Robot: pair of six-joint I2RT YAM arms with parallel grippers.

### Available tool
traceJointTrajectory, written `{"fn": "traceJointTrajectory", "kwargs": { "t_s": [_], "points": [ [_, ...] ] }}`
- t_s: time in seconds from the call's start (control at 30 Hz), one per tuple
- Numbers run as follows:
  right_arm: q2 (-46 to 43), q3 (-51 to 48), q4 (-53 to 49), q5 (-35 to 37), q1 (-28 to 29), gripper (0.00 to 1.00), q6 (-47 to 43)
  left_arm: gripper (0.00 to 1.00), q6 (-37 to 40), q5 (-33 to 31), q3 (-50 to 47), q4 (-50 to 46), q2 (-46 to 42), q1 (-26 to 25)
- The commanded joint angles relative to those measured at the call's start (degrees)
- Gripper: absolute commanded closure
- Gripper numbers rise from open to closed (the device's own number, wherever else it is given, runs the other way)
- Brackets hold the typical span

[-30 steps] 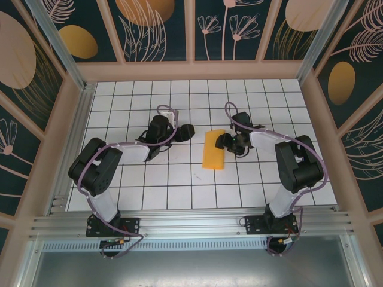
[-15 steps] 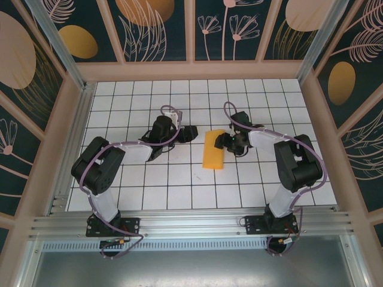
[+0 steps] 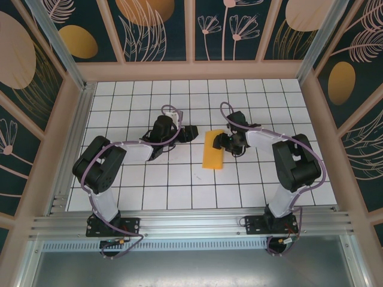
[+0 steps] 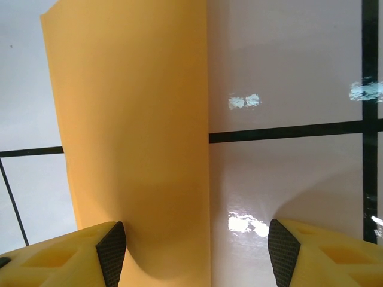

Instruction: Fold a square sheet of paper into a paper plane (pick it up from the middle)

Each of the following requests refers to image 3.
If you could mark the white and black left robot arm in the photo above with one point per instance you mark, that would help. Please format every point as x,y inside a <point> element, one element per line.
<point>136,151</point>

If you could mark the aluminium corner post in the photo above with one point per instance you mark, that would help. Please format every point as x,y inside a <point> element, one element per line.
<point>57,42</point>
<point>317,42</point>

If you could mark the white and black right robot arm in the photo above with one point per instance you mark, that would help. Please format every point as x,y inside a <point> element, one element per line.
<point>263,139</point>

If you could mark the grey metal sheet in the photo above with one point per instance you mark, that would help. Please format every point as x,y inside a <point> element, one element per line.
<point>191,269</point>

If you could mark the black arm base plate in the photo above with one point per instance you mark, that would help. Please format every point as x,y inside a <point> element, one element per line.
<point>131,224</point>
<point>252,224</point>

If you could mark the long aluminium base rail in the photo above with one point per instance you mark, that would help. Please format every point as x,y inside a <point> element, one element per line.
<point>191,222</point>

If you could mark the aluminium side rail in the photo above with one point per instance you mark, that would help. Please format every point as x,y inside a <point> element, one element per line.
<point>80,119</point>

